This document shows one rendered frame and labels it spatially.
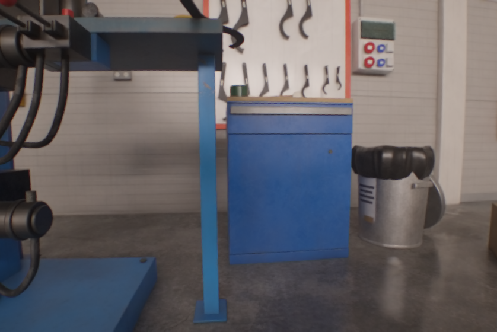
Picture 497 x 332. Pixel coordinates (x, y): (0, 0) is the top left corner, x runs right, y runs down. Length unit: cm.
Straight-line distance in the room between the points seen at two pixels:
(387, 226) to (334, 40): 191
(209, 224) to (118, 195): 192
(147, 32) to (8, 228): 66
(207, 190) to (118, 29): 59
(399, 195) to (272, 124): 94
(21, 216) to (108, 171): 201
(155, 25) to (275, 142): 86
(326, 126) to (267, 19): 161
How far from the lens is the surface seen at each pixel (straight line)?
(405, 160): 182
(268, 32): 284
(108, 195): 289
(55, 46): 84
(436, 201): 226
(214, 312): 119
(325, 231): 163
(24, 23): 85
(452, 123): 358
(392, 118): 320
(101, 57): 95
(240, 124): 143
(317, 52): 290
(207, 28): 87
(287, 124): 147
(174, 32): 88
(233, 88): 148
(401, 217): 193
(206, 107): 99
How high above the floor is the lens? 69
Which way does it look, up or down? 5 degrees down
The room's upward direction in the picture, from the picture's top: straight up
